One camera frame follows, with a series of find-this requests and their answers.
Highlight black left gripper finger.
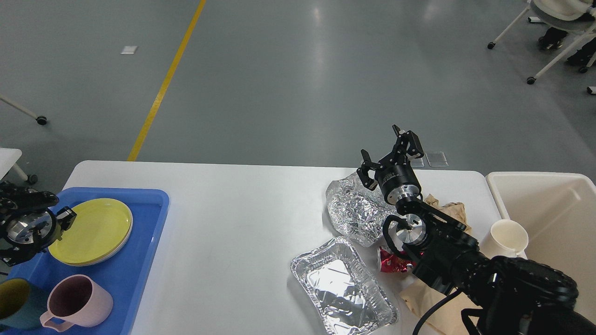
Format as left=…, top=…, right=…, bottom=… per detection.
left=56, top=207, right=77, bottom=231

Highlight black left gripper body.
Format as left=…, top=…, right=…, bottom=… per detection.
left=5, top=210, right=61, bottom=245

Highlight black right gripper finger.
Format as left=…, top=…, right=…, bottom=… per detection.
left=393, top=124, right=425, bottom=165
left=356, top=150, right=386, bottom=191

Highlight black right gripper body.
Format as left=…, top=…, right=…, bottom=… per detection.
left=377, top=163, right=422, bottom=204

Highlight yellow plastic plate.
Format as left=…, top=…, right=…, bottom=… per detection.
left=48, top=198, right=134, bottom=267

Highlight pink plastic mug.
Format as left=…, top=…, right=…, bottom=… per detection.
left=39, top=274, right=114, bottom=333

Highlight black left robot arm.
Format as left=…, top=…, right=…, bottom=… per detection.
left=0, top=181, right=77, bottom=267

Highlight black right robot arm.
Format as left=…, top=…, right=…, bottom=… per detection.
left=356, top=125, right=595, bottom=335

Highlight crumpled aluminium foil sheet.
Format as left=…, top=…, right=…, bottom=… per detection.
left=325, top=172, right=397, bottom=248

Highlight crumpled brown paper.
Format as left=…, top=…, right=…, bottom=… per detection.
left=423, top=194, right=472, bottom=234

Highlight small white side table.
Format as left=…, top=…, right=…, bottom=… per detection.
left=0, top=147, right=38, bottom=185

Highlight blue yellow cup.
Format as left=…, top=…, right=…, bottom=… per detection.
left=0, top=278, right=49, bottom=331

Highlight crushed red can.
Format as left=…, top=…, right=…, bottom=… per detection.
left=377, top=246, right=416, bottom=273

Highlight blue plastic tray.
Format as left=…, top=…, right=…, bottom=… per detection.
left=9, top=187, right=169, bottom=335

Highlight grey office chair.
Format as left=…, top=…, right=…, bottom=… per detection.
left=0, top=95, right=47, bottom=126

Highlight aluminium foil tray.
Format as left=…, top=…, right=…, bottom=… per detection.
left=290, top=237, right=400, bottom=335

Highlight white paper cup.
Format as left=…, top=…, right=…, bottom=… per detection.
left=479, top=219, right=529, bottom=260

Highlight beige plastic bin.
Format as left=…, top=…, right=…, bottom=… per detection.
left=486, top=172, right=596, bottom=322

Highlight seated person dark trousers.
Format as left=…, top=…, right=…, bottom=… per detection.
left=538, top=9, right=596, bottom=67

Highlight white rolling chair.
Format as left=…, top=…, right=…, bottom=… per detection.
left=487, top=0, right=596, bottom=85

